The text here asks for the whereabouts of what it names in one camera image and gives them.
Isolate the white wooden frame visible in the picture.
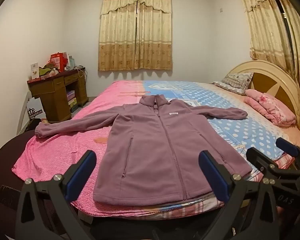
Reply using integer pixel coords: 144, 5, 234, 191
16, 91, 32, 137

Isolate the brown wooden desk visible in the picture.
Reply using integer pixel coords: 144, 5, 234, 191
27, 67, 88, 123

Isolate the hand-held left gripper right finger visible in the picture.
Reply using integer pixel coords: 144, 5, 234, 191
198, 150, 279, 240

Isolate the red gift bag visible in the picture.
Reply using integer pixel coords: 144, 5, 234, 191
50, 52, 68, 72

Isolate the beige patterned window curtain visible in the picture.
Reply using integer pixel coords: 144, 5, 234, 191
98, 0, 173, 72

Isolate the cream wooden headboard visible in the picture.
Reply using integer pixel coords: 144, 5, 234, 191
226, 60, 300, 135

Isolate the folded pink floral quilt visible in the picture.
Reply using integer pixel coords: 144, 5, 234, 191
244, 89, 297, 127

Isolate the pink and blue bed blanket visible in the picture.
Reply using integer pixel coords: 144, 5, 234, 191
12, 80, 300, 218

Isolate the green cloth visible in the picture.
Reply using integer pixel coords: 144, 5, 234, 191
39, 66, 57, 77

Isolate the purple fleece jacket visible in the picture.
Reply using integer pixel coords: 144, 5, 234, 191
34, 94, 253, 207

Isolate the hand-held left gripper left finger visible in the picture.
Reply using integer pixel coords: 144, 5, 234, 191
15, 150, 97, 240

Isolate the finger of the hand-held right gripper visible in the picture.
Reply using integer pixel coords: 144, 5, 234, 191
246, 147, 300, 180
277, 138, 300, 170

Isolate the pink plaid bed sheet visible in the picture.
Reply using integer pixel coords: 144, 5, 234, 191
75, 152, 300, 220

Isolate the patterned ruffled pillow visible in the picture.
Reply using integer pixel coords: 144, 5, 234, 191
212, 72, 254, 95

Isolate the black pole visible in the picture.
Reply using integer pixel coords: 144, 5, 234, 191
270, 0, 297, 78

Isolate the long beige patterned curtain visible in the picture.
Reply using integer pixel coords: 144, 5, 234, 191
236, 0, 300, 135

